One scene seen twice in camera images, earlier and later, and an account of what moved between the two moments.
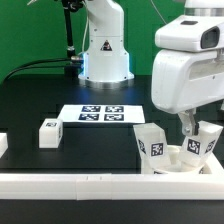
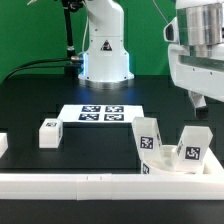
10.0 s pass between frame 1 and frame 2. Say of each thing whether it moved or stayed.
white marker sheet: stayed
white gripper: moved
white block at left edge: stayed
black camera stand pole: stayed
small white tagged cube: stayed
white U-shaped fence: stayed
